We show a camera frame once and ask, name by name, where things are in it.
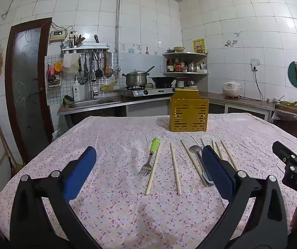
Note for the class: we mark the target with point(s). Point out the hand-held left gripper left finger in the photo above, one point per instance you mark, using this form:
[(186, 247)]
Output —
[(80, 171)]

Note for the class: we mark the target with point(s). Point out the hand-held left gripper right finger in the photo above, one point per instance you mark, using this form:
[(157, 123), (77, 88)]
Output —
[(217, 171)]

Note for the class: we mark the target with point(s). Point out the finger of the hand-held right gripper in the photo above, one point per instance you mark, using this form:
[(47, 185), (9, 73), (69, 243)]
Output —
[(283, 153)]

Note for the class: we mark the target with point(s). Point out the wooden chopstick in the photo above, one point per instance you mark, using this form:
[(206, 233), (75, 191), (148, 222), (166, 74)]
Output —
[(152, 172), (175, 168), (218, 149), (195, 164), (213, 145), (229, 155), (203, 142), (189, 157)]

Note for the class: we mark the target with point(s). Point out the metal spoon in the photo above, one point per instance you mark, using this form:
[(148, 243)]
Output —
[(195, 149)]

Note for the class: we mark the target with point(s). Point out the yellow perforated utensil holder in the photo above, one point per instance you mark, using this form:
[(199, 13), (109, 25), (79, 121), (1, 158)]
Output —
[(187, 114)]

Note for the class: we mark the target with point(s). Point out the wooden cutting board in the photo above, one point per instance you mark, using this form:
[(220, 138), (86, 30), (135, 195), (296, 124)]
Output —
[(294, 108)]

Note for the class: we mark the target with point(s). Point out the green peppers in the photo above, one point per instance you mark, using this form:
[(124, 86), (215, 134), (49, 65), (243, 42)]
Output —
[(290, 103)]

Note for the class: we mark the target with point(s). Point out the floral tablecloth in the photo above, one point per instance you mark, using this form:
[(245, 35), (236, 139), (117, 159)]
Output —
[(117, 140)]

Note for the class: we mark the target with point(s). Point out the kitchen counter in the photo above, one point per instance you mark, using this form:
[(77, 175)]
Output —
[(242, 101)]

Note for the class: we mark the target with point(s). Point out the steel sink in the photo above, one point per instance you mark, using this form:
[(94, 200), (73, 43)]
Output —
[(91, 103)]

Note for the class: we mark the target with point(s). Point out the steel faucet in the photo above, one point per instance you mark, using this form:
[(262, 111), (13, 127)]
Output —
[(93, 92)]

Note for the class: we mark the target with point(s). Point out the white soap dispenser bottle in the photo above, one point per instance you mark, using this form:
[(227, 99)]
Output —
[(76, 90)]

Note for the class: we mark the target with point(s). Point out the white rice cooker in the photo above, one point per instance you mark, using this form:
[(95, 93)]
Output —
[(231, 89)]

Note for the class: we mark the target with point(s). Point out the mesh strainer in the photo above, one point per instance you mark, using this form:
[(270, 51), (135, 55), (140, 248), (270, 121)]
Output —
[(81, 77)]

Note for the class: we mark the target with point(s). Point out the stack of plates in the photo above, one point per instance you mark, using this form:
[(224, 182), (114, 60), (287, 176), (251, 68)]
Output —
[(181, 83)]

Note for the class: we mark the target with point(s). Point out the black spatula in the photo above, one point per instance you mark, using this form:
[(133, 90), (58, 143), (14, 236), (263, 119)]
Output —
[(98, 72)]

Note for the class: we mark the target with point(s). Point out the gas stove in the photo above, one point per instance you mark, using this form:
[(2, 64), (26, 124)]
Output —
[(143, 92)]

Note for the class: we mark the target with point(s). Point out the corner shelf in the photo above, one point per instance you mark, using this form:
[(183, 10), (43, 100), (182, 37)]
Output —
[(187, 73)]

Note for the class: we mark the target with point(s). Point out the dark framed glass door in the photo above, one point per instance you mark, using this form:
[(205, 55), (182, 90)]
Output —
[(26, 83)]

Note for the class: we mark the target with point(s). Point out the black wok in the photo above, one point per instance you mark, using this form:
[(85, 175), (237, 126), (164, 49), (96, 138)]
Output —
[(164, 80)]

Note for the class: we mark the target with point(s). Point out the wooden spatula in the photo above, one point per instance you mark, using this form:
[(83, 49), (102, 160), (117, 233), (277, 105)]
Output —
[(108, 68)]

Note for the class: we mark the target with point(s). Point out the steel pot with lid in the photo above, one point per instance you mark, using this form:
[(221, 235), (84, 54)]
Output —
[(136, 80)]

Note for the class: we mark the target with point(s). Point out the steel kettle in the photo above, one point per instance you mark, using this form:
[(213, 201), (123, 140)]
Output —
[(191, 67)]

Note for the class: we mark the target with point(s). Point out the white hanging cloth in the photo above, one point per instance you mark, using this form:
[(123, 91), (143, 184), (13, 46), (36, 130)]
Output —
[(70, 63)]

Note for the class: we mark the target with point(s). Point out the row of sauce bottles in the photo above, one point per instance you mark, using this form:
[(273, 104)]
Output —
[(175, 66)]

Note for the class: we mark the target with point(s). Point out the ceramic bowl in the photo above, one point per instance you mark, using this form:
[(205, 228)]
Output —
[(179, 49)]

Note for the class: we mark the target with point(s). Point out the white wall outlet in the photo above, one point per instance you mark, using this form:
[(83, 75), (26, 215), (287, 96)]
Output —
[(255, 62)]

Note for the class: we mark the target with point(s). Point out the wall utensil rack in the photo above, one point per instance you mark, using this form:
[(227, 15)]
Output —
[(86, 48)]

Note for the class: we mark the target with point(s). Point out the yellow wall poster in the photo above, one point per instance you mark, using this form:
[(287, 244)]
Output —
[(199, 45)]

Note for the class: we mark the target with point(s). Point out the white wall control box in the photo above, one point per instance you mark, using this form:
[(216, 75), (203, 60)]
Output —
[(57, 35)]

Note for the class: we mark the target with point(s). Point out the white wall pipe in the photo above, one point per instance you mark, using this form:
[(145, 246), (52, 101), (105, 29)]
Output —
[(117, 18)]

